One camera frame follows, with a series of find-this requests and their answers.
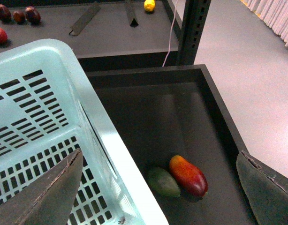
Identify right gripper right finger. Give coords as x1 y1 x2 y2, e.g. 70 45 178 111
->
236 151 288 225

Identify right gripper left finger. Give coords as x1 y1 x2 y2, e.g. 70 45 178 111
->
0 149 83 225

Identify light green plastic basket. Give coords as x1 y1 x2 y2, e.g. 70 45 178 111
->
0 39 167 225

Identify red yellow apple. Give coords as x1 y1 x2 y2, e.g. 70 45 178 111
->
0 28 8 45

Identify dark apple right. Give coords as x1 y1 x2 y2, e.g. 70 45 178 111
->
25 6 41 24

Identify small dark apple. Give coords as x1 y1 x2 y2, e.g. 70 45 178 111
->
13 10 26 24

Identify dark apple back centre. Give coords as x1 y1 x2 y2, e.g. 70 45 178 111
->
0 4 12 22

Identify red mango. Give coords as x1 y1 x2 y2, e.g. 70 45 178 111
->
169 155 208 197

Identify green mango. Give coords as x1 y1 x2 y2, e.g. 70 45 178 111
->
147 167 181 197

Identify black lower shelf tray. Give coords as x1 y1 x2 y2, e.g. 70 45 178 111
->
87 65 256 225

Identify black shelf tray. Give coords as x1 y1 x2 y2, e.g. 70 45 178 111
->
87 65 256 225
0 0 180 71

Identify black divider left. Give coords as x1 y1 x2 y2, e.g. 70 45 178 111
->
69 2 100 36

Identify black divider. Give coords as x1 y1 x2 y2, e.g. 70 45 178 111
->
69 2 100 36
124 0 138 27

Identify black upper shelf tray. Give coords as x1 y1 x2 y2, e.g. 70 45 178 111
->
0 0 180 71

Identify white vertical blinds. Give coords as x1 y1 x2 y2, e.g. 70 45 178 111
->
242 0 288 48

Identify black divider right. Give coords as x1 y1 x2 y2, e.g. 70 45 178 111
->
124 0 138 27

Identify yellow lemon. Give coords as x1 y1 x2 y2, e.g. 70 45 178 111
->
144 0 156 12

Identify white cable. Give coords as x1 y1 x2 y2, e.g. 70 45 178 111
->
162 0 179 68

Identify black rack post corner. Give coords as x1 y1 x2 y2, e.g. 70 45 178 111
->
176 0 211 66

